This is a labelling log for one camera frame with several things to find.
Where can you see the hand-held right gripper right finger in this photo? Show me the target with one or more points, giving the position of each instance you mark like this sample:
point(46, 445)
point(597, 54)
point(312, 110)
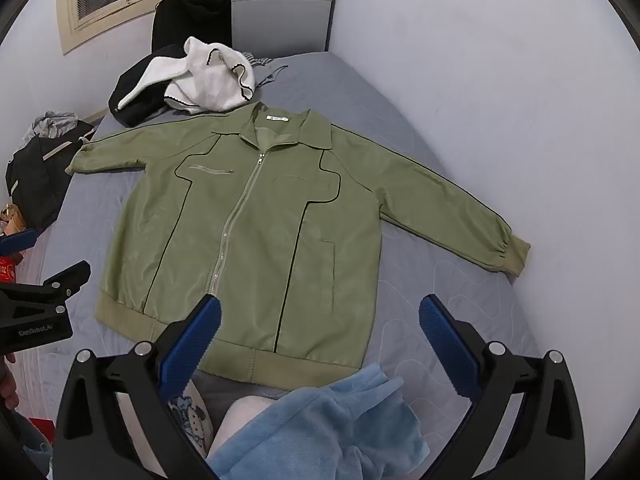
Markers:
point(447, 345)

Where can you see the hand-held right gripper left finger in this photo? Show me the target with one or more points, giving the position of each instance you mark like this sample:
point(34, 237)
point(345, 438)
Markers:
point(192, 345)

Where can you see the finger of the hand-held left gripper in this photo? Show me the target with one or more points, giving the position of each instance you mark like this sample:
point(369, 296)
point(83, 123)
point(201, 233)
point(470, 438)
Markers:
point(67, 280)
point(17, 242)

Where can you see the green zip jacket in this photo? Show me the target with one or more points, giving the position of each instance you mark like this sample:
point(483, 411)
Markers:
point(260, 240)

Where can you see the person's left forearm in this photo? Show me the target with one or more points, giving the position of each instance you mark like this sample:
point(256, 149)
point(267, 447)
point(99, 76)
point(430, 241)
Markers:
point(32, 452)

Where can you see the person's left hand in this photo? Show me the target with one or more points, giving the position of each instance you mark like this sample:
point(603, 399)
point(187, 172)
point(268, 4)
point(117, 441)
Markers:
point(7, 382)

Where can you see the brown patterned item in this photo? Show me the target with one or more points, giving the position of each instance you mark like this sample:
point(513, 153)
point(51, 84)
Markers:
point(10, 217)

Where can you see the red packet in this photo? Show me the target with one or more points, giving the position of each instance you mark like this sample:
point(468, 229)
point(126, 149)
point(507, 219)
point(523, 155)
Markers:
point(7, 270)

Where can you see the black bag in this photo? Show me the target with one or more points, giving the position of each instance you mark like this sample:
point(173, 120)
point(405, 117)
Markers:
point(35, 180)

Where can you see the printed fleece pajama pants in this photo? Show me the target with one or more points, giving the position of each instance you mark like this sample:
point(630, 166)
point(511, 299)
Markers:
point(235, 425)

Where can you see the blue fleece robe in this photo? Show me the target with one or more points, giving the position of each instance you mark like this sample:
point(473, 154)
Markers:
point(320, 430)

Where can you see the black coat white lining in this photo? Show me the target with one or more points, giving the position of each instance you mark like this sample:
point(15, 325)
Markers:
point(131, 110)

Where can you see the grey quilted bed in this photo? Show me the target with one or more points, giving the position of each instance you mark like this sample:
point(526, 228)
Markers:
point(380, 110)

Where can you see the white fleece garment black trim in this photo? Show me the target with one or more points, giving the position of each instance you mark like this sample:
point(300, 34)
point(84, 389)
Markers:
point(215, 80)

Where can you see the black hanging hoodie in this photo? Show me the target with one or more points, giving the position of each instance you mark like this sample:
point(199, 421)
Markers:
point(195, 20)

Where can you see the grey striped garment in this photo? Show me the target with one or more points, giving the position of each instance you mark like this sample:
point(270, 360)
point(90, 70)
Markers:
point(267, 67)

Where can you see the grey wardrobe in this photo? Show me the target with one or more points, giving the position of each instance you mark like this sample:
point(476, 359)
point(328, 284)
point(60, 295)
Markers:
point(280, 5)

